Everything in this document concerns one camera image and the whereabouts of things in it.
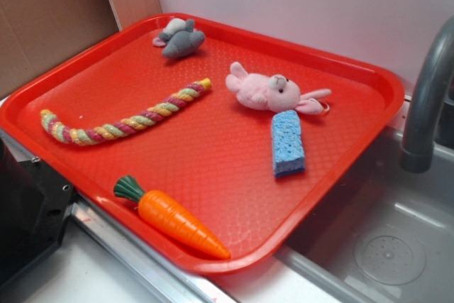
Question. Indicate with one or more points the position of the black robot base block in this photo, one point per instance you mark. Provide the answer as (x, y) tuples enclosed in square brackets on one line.
[(35, 204)]

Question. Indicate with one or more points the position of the orange plastic toy carrot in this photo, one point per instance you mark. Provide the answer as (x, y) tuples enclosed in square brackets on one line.
[(162, 212)]

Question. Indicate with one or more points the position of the red plastic tray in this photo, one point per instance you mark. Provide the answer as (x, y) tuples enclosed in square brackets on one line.
[(214, 156)]

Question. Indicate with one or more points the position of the pink plush bunny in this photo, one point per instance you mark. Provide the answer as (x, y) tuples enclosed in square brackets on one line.
[(275, 93)]

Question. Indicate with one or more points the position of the blue sponge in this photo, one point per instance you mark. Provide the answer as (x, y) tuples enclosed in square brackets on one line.
[(288, 156)]

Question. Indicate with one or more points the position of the grey plush mouse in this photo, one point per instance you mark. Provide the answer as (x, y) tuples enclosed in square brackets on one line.
[(179, 38)]

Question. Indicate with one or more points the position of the grey plastic sink basin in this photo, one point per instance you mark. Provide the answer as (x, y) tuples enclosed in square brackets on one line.
[(381, 234)]

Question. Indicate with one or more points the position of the brown cardboard panel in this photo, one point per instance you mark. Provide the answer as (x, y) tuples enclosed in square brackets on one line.
[(37, 35)]

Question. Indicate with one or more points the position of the grey toy faucet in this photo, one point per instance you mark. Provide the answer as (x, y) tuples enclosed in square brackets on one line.
[(430, 116)]

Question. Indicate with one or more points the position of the multicolour twisted rope toy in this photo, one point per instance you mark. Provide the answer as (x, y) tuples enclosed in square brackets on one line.
[(148, 118)]

